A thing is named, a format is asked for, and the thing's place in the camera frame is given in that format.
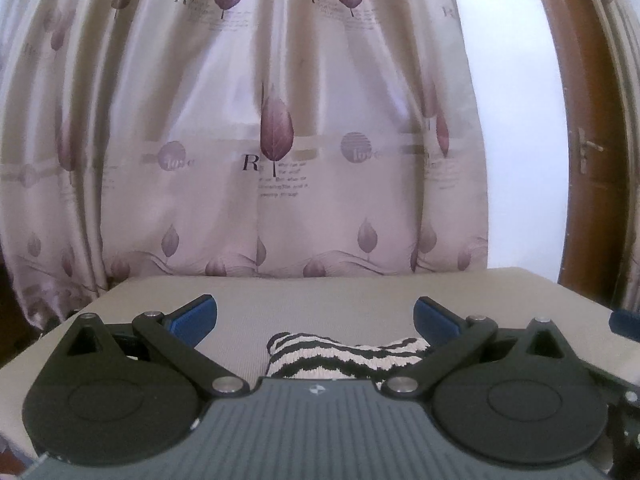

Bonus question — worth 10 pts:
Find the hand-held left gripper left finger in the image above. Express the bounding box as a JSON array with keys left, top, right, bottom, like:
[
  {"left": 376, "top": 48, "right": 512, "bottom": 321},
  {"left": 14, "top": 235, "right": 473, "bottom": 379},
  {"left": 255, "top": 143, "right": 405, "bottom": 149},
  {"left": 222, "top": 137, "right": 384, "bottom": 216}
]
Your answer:
[{"left": 50, "top": 294, "right": 251, "bottom": 399}]

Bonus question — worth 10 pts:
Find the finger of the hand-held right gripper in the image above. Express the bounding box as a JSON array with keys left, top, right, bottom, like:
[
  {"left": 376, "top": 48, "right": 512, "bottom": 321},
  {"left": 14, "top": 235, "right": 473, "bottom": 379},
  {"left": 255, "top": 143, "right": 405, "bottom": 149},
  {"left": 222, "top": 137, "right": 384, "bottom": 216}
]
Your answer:
[{"left": 609, "top": 309, "right": 640, "bottom": 337}]

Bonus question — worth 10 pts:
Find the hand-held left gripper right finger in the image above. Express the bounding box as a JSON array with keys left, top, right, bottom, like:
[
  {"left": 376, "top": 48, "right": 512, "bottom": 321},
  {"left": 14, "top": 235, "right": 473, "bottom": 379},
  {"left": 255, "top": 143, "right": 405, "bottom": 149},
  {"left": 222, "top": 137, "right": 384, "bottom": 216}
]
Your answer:
[{"left": 381, "top": 297, "right": 583, "bottom": 401}]

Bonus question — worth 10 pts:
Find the black and white striped sweater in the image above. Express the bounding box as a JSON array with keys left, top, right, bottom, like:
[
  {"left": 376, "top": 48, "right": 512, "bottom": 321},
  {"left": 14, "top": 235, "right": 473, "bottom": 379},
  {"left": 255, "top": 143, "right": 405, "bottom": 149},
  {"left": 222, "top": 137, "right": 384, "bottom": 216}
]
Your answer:
[{"left": 264, "top": 331, "right": 432, "bottom": 392}]

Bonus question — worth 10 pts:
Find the beige ribbed sofa cushion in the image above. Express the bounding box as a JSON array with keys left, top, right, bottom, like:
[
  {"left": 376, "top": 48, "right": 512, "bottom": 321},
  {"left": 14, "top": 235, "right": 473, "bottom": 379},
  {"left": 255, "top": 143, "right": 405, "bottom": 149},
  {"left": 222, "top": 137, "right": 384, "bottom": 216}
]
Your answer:
[{"left": 0, "top": 266, "right": 640, "bottom": 461}]

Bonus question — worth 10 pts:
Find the pink leaf print curtain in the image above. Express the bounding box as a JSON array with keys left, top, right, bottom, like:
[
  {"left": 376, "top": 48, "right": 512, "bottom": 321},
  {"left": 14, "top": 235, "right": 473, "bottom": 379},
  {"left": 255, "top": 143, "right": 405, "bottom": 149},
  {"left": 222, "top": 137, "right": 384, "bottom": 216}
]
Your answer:
[{"left": 0, "top": 0, "right": 490, "bottom": 333}]

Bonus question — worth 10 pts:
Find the brown wooden door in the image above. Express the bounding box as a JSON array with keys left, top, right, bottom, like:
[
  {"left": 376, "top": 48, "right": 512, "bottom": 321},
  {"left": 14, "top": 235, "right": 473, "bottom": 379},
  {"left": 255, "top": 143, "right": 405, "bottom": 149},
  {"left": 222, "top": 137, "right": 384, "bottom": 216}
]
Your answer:
[{"left": 529, "top": 0, "right": 640, "bottom": 311}]

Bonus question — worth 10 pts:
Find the metal door handle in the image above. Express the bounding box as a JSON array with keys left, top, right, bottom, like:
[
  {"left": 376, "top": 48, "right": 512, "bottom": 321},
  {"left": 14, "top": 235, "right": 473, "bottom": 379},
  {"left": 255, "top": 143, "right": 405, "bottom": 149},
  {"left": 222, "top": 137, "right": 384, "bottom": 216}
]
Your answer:
[{"left": 576, "top": 127, "right": 605, "bottom": 177}]

